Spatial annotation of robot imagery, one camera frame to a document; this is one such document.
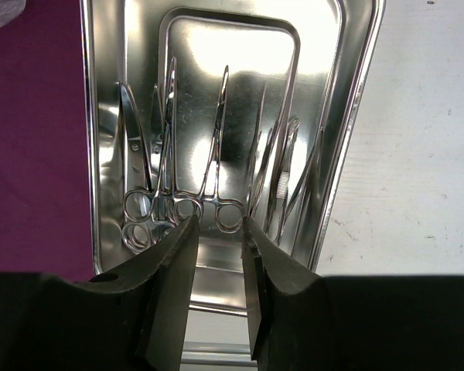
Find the steel scissors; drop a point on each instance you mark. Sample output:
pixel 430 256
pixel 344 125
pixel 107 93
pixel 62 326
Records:
pixel 136 203
pixel 152 132

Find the stainless steel tray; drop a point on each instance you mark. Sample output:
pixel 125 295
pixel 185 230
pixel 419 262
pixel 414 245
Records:
pixel 133 42

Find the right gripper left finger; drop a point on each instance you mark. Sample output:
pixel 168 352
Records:
pixel 132 317

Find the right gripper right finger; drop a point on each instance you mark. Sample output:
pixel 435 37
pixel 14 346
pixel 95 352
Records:
pixel 299 320

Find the purple cloth mat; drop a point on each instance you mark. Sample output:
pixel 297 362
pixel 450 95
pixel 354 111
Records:
pixel 44 191

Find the clear plastic packet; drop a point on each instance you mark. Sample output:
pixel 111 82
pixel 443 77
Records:
pixel 10 10

